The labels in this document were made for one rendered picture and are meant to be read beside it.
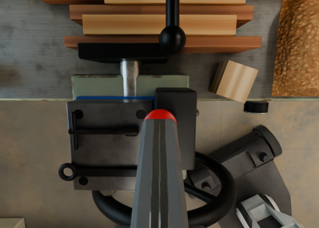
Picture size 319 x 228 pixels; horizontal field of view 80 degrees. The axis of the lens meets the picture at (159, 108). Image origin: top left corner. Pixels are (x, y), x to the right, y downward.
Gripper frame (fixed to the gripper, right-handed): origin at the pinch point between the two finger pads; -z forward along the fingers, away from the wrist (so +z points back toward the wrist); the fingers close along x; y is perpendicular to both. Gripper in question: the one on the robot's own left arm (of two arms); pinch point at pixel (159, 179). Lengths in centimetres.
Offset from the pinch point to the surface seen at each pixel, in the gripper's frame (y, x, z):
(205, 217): -22.2, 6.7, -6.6
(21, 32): -1.2, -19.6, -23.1
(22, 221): -136, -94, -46
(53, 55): -3.9, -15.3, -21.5
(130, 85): -4.3, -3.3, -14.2
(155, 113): -3.0, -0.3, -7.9
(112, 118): -5.1, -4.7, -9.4
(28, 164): -102, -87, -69
